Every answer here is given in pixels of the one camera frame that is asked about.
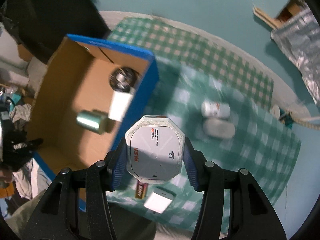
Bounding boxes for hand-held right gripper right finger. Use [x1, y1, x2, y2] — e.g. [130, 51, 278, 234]
[182, 137, 288, 240]

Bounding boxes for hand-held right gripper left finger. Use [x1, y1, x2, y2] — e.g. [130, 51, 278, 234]
[21, 139, 130, 240]

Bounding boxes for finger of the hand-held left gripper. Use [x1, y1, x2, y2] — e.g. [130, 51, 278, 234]
[0, 131, 43, 170]

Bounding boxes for red and gold battery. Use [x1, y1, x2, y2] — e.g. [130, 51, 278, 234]
[134, 180, 149, 200]

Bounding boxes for white octagonal box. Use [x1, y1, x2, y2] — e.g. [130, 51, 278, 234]
[125, 115, 186, 184]

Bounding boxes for white oval case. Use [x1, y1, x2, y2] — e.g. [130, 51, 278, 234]
[202, 118, 235, 138]

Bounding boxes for small white square charger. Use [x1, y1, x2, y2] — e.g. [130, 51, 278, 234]
[144, 186, 177, 214]

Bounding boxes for green round tin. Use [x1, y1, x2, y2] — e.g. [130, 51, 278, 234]
[76, 109, 115, 135]

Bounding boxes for large white charger adapter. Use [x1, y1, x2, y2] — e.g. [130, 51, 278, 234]
[108, 87, 137, 122]

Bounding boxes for white pill bottle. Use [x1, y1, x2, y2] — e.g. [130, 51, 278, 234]
[201, 101, 230, 118]

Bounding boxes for blue cardboard box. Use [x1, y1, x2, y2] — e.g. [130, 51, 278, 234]
[25, 34, 159, 213]

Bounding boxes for black round container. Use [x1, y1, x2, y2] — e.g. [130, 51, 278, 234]
[109, 66, 139, 92]

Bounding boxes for striped cloth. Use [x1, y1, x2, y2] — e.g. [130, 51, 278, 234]
[9, 104, 33, 123]

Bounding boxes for green checkered tablecloth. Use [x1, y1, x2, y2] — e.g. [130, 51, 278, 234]
[106, 17, 302, 230]

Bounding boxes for silver foil curtain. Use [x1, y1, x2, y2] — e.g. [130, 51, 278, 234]
[271, 7, 320, 110]

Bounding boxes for wooden plank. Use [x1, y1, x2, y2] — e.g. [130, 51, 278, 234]
[252, 4, 278, 29]

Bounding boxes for beige rope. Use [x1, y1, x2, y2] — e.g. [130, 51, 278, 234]
[285, 107, 320, 130]

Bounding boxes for dark wall niche shelf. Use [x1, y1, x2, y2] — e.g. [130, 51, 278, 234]
[275, 0, 307, 23]

